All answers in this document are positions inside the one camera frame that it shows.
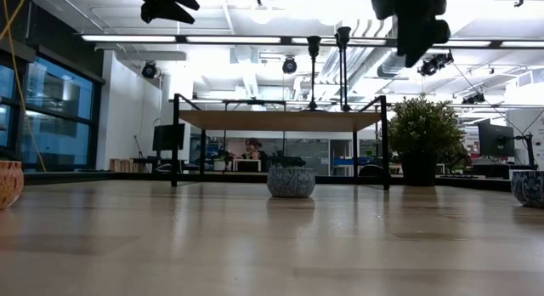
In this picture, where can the wooden shelf riser black frame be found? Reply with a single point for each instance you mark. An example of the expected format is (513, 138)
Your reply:
(276, 121)

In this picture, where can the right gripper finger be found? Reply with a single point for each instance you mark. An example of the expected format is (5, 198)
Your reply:
(421, 28)

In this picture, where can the black track light cluster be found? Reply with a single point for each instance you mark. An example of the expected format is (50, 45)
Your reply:
(433, 65)

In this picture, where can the black computer monitor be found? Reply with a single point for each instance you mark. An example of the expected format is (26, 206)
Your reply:
(495, 138)
(168, 137)

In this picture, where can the short black candlestick holder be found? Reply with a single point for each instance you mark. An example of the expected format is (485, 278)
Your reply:
(313, 44)

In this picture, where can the small white plant pot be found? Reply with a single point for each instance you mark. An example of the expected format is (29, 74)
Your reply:
(219, 164)

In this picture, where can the blue patterned candle tin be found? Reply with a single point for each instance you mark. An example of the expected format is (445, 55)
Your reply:
(291, 183)
(529, 189)

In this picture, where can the wooden crate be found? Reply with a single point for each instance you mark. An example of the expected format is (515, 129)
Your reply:
(121, 165)

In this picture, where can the round black ceiling spotlight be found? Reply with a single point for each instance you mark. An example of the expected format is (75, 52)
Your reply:
(149, 70)
(289, 65)

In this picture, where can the green potted plant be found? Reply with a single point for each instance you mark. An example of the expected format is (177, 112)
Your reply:
(425, 126)

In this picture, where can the white laptop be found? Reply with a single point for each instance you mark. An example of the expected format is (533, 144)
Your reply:
(246, 165)

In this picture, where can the tall black candlestick holder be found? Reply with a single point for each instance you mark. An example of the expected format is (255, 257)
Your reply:
(343, 34)

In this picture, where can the person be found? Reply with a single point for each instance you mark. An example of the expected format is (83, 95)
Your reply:
(253, 150)

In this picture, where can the orange patterned candle tin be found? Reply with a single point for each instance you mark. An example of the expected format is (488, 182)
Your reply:
(10, 185)

